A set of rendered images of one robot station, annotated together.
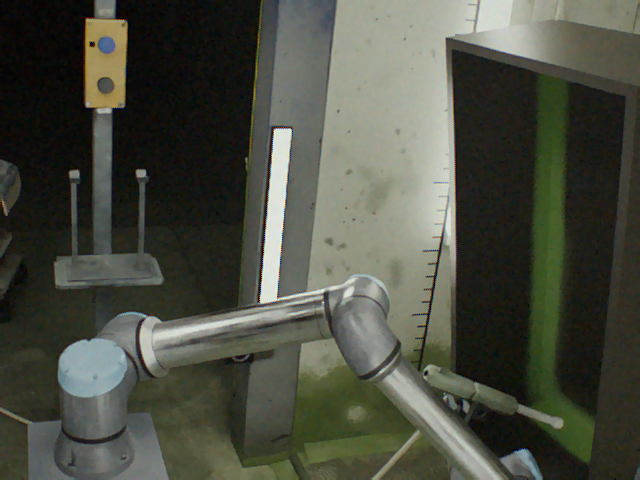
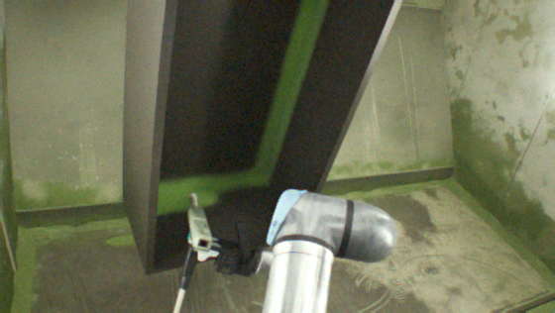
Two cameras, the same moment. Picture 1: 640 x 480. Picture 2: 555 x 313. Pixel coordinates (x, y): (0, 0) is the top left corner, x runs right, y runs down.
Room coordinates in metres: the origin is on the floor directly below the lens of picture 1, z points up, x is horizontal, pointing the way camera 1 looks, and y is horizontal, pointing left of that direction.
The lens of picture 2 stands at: (1.67, 0.60, 1.61)
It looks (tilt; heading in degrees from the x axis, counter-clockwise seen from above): 31 degrees down; 265
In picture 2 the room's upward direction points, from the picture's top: 10 degrees clockwise
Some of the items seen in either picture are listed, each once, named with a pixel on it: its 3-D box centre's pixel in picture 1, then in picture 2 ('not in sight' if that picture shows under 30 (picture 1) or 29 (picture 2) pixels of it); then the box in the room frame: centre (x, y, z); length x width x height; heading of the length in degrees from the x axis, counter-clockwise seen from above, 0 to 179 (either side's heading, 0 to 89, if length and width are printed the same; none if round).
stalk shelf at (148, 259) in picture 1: (107, 270); not in sight; (2.14, 0.68, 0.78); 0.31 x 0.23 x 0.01; 113
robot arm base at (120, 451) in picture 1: (94, 437); not in sight; (1.42, 0.49, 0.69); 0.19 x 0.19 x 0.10
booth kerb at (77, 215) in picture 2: not in sight; (274, 194); (1.49, -1.50, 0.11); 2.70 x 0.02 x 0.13; 23
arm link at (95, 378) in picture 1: (94, 385); not in sight; (1.43, 0.48, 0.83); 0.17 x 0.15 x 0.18; 174
